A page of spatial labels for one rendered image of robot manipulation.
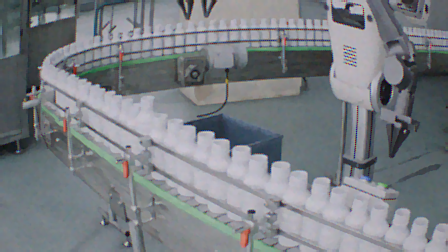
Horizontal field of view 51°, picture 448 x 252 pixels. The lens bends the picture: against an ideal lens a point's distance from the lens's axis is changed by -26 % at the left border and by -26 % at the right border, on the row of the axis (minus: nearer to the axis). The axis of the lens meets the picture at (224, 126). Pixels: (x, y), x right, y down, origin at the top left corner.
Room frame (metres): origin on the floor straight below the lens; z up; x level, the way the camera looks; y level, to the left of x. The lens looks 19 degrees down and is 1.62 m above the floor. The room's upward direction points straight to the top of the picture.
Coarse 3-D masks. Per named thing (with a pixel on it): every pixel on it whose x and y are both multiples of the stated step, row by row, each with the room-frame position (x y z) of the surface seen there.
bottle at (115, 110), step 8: (112, 96) 1.61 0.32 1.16; (120, 96) 1.62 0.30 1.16; (112, 104) 1.59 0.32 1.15; (120, 104) 1.60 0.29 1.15; (112, 112) 1.58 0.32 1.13; (120, 112) 1.59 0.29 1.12; (112, 128) 1.58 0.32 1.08; (112, 136) 1.58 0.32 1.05; (112, 144) 1.58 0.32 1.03; (112, 152) 1.59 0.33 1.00; (120, 152) 1.58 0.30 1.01
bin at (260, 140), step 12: (192, 120) 2.05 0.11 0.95; (204, 120) 2.08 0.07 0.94; (216, 120) 2.11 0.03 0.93; (228, 120) 2.10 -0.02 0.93; (240, 120) 2.05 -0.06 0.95; (216, 132) 2.11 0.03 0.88; (228, 132) 2.10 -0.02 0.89; (240, 132) 2.05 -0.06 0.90; (252, 132) 2.00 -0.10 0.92; (264, 132) 1.96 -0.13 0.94; (276, 132) 1.91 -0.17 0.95; (240, 144) 2.05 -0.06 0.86; (252, 144) 1.81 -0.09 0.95; (264, 144) 1.84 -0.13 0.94; (276, 144) 1.88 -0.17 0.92; (276, 156) 1.88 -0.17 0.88
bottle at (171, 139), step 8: (168, 120) 1.38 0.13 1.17; (176, 120) 1.39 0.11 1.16; (168, 128) 1.37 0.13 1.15; (176, 128) 1.36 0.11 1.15; (168, 136) 1.37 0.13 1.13; (176, 136) 1.36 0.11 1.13; (168, 144) 1.35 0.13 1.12; (176, 144) 1.35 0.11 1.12; (168, 160) 1.36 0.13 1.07; (168, 168) 1.36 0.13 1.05; (176, 168) 1.35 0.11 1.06; (176, 176) 1.35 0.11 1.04; (168, 184) 1.36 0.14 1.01; (176, 184) 1.35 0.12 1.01
